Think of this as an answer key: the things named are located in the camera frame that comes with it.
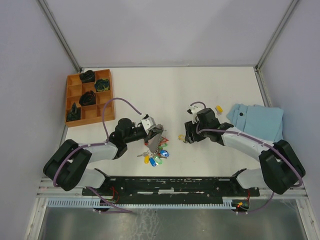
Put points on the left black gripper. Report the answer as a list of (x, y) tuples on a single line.
[(151, 133)]

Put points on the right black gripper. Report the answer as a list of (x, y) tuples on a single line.
[(189, 128)]

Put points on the bunch of coloured key tags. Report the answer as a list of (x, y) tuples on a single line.
[(156, 159)]

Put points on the yellow tagged key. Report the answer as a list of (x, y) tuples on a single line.
[(181, 137)]

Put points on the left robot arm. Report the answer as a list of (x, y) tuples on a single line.
[(67, 168)]

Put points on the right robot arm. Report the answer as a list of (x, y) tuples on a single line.
[(280, 168)]

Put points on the yellow key tag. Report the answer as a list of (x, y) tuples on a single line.
[(219, 110)]

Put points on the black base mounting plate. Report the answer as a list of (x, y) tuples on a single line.
[(200, 190)]

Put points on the green black rolled sock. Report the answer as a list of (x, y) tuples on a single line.
[(102, 85)]

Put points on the black red rolled sock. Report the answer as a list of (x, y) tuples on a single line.
[(88, 98)]

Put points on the light blue folded cloth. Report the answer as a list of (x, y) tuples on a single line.
[(259, 121)]

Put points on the orange wooden compartment tray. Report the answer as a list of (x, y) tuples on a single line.
[(94, 113)]

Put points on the dark green rolled sock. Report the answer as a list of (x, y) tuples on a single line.
[(74, 114)]

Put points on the black rolled sock top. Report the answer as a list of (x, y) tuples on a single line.
[(87, 77)]

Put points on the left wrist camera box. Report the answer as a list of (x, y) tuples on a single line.
[(148, 122)]

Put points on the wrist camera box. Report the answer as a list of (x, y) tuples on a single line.
[(148, 122), (193, 111)]

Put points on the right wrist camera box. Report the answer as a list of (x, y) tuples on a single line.
[(193, 111)]

